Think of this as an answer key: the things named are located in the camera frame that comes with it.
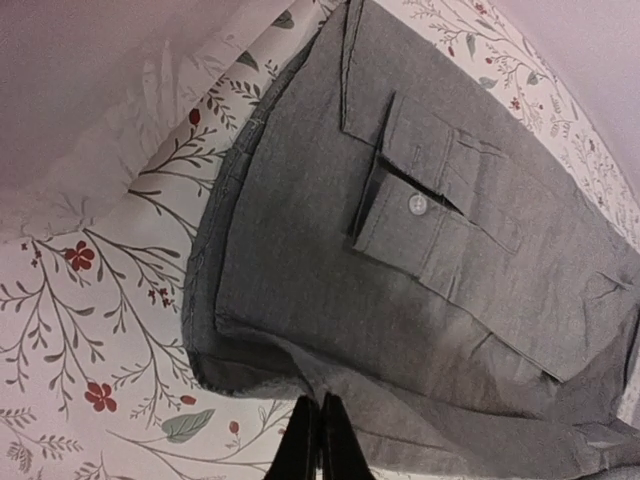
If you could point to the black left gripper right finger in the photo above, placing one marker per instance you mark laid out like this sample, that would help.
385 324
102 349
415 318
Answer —
341 455

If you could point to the white plastic laundry basket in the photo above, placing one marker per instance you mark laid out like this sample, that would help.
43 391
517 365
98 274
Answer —
91 89

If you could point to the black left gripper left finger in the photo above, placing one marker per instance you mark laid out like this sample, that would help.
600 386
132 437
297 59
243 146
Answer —
297 455

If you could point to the floral patterned table cover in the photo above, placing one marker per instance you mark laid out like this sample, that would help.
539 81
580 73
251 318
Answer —
96 382

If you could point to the grey button-up shirt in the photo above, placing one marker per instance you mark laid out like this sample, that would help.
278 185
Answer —
383 230

